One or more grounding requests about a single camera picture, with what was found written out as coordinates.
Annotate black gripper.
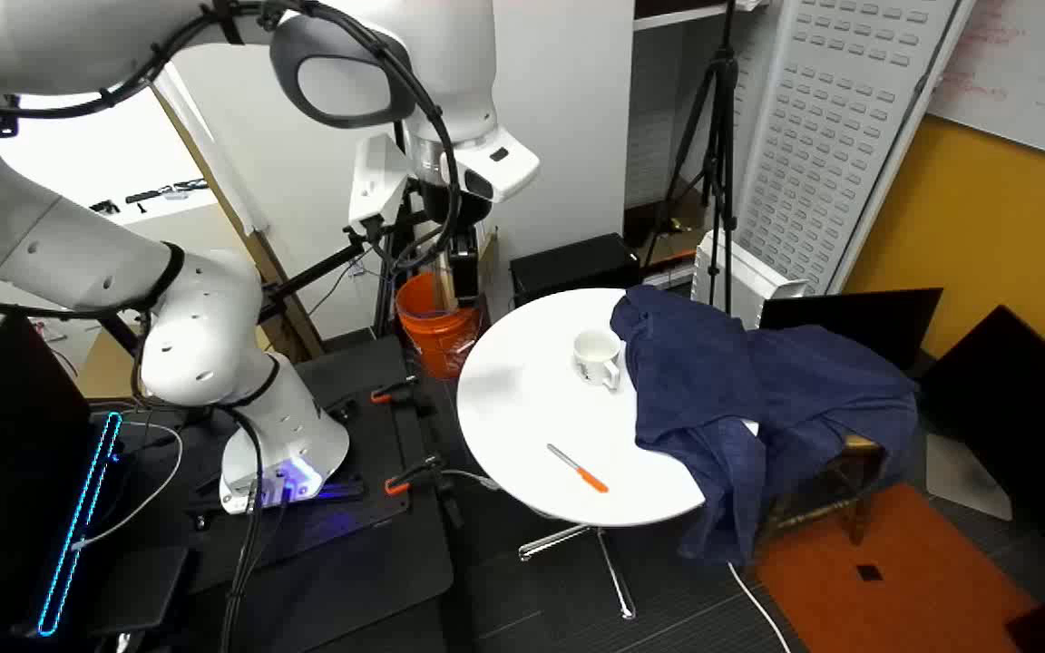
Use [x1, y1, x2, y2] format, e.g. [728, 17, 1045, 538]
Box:
[401, 176, 502, 306]

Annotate orange floor mat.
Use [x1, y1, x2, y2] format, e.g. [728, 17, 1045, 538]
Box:
[748, 484, 1040, 653]

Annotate black computer with blue light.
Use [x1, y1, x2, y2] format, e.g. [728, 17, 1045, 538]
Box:
[0, 306, 131, 646]

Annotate large black flat panel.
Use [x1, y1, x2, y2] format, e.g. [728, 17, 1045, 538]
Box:
[918, 300, 1045, 548]

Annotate white metal table leg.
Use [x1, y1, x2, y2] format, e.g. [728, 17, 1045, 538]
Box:
[516, 519, 641, 626]

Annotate white perforated panel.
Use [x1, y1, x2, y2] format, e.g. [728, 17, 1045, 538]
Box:
[733, 0, 979, 300]

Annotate white radiator heater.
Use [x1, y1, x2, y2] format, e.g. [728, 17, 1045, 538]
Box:
[690, 230, 811, 335]

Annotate dark blue cloth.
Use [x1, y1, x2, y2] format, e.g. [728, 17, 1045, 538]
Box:
[606, 282, 922, 571]

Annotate black stand boom bar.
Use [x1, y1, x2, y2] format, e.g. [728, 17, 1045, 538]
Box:
[256, 230, 384, 328]

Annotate whiteboard with red writing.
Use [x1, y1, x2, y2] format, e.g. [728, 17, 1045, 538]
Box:
[929, 0, 1045, 176]

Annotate grey cable at robot base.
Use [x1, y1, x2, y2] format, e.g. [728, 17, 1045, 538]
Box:
[67, 413, 187, 554]

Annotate clear plastic cup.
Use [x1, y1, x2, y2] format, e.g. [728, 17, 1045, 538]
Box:
[568, 328, 630, 397]

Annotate black camera tripod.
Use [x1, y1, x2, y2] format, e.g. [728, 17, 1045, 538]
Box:
[641, 0, 748, 320]

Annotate orange handled clamp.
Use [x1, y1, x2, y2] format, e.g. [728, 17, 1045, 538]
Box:
[379, 454, 444, 500]
[367, 374, 425, 411]

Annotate wooden chair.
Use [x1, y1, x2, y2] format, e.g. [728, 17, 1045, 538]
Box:
[774, 432, 892, 548]

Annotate white floor cable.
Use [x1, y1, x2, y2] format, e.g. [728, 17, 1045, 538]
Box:
[722, 559, 797, 653]

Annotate orange plastic bucket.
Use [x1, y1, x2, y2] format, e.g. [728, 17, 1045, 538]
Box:
[395, 268, 485, 385]

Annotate grey marker with orange cap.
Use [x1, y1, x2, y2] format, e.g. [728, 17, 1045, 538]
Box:
[545, 438, 613, 497]

